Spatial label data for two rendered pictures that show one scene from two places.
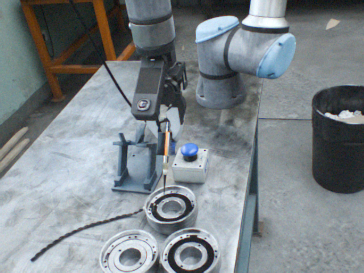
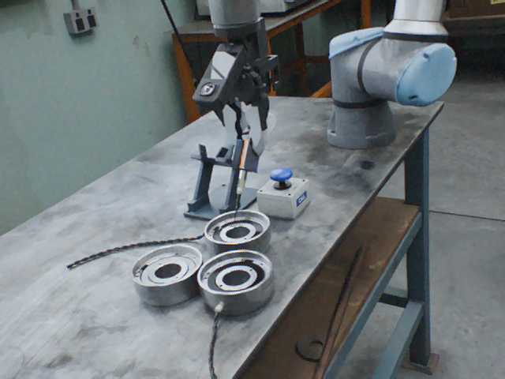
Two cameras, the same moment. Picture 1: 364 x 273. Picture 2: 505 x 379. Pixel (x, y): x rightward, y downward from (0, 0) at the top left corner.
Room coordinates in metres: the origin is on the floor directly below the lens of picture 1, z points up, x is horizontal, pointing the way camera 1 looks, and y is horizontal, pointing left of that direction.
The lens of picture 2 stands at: (-0.18, -0.20, 1.28)
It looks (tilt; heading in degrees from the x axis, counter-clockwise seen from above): 26 degrees down; 16
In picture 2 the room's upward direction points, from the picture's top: 9 degrees counter-clockwise
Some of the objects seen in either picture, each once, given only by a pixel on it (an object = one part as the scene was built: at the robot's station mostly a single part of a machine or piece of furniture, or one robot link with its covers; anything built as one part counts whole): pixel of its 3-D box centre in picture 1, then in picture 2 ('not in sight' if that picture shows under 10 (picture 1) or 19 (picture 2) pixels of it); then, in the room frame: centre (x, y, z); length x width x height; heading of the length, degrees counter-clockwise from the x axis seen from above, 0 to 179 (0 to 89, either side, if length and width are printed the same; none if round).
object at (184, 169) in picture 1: (191, 162); (285, 194); (0.70, -0.01, 0.82); 0.08 x 0.07 x 0.05; 162
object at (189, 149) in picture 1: (190, 155); (282, 183); (0.69, -0.01, 0.85); 0.04 x 0.04 x 0.05
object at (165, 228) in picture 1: (172, 210); (238, 237); (0.56, 0.04, 0.82); 0.10 x 0.10 x 0.04
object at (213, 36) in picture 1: (219, 44); (360, 62); (1.02, -0.14, 0.97); 0.13 x 0.12 x 0.14; 45
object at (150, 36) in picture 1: (151, 30); (233, 9); (0.68, 0.03, 1.15); 0.08 x 0.08 x 0.05
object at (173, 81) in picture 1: (161, 70); (245, 61); (0.68, 0.02, 1.07); 0.09 x 0.08 x 0.12; 159
